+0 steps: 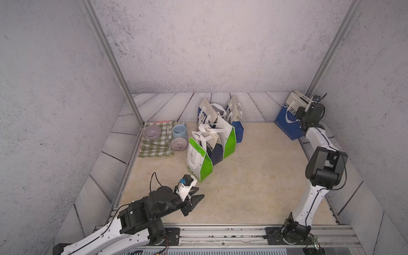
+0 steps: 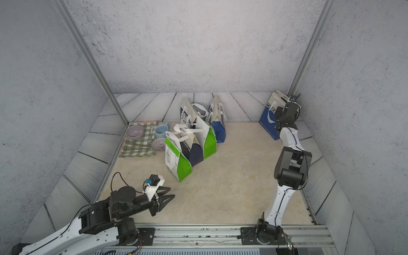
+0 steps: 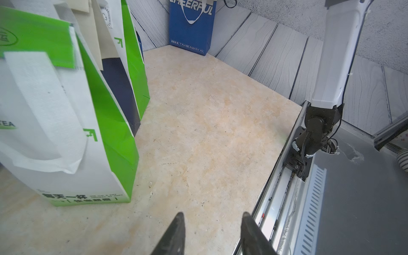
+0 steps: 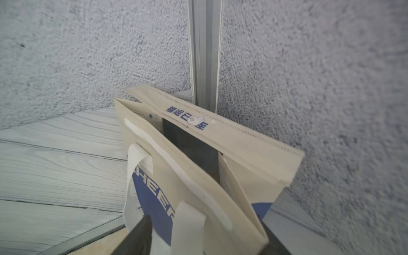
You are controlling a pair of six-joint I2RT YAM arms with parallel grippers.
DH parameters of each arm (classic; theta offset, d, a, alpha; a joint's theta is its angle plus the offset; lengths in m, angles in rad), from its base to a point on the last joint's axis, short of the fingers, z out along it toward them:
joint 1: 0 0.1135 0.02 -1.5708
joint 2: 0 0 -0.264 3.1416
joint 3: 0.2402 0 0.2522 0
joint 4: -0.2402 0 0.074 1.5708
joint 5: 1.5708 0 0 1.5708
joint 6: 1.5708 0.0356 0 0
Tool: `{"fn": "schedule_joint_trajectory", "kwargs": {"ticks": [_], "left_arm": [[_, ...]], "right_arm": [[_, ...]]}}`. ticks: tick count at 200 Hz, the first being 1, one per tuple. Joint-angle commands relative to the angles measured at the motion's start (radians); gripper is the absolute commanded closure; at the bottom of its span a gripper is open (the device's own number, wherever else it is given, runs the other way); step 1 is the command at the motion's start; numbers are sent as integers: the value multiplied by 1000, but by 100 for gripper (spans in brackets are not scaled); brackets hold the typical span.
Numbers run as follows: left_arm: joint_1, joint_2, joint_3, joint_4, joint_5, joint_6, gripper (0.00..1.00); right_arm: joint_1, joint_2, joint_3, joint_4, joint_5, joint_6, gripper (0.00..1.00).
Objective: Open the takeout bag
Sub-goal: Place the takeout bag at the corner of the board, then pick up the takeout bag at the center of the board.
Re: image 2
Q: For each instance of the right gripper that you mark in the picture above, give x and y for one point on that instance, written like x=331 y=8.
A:
x=297 y=115

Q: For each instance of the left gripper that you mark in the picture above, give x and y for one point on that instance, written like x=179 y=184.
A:
x=154 y=205

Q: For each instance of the blue beige takeout bag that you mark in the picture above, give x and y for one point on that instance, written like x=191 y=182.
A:
x=268 y=120

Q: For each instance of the green white bag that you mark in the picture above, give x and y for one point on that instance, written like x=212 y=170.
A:
x=205 y=136
x=175 y=160

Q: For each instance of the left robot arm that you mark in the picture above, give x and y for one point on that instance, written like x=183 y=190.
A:
x=105 y=223

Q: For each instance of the navy beige bag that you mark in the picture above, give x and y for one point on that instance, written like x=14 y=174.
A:
x=191 y=148

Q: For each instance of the back right blue bag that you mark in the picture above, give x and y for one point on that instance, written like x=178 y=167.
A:
x=216 y=118

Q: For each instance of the back left blue bag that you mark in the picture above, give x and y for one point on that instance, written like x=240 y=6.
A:
x=193 y=114

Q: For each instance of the pink patterned bowl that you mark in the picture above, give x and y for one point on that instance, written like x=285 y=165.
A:
x=158 y=145

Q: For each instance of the green checkered cloth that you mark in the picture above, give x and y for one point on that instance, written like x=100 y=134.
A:
x=143 y=146

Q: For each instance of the blue mug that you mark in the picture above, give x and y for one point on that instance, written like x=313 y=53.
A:
x=161 y=130

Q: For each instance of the purple bowl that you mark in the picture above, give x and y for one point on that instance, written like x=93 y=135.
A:
x=134 y=132

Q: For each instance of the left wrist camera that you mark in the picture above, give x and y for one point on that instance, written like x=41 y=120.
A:
x=151 y=185

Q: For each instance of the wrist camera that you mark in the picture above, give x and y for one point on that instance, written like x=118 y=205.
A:
x=294 y=98
x=151 y=185

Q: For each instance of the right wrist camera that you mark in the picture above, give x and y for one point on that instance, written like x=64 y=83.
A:
x=294 y=98

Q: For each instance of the right aluminium frame post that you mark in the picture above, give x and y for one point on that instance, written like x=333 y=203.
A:
x=317 y=32

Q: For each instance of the aluminium frame post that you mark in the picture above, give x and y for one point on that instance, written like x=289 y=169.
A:
x=317 y=32
x=80 y=42

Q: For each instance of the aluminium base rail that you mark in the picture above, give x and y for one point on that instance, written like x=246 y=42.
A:
x=194 y=239

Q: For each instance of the left aluminium frame post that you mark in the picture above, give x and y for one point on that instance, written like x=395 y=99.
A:
x=80 y=42

